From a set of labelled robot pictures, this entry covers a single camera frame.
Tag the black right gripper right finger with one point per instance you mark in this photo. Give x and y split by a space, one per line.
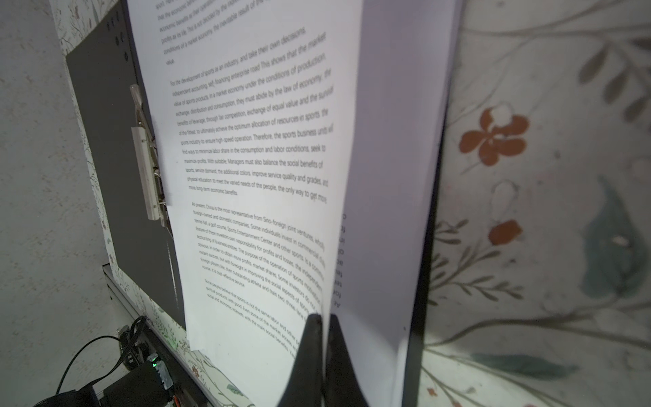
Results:
341 387

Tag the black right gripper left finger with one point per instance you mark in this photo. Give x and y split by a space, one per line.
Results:
304 387

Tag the white printed paper sheet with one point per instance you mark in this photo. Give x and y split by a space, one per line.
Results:
253 108
405 63

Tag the teal folder with black inside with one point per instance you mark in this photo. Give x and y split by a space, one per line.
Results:
102 68

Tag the metal folder clip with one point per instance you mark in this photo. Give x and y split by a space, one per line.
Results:
148 163

